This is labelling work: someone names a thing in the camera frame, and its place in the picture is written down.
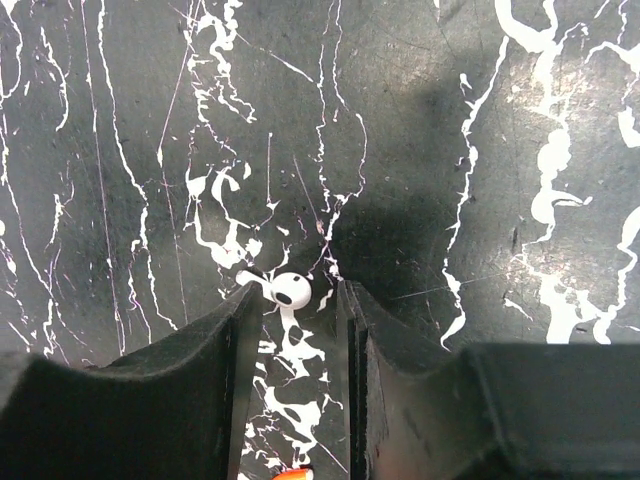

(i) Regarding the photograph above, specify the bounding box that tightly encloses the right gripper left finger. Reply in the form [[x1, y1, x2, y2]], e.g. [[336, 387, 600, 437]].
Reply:
[[1, 286, 262, 479]]

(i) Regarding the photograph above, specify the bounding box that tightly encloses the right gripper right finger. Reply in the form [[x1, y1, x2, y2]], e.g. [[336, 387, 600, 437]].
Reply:
[[337, 281, 639, 479]]

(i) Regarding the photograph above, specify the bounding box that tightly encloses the white earbud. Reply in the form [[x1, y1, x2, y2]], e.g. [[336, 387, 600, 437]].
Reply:
[[236, 270, 312, 310]]

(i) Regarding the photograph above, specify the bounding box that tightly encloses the red earbud right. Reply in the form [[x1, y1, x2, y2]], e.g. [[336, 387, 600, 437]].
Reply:
[[272, 467, 315, 480]]

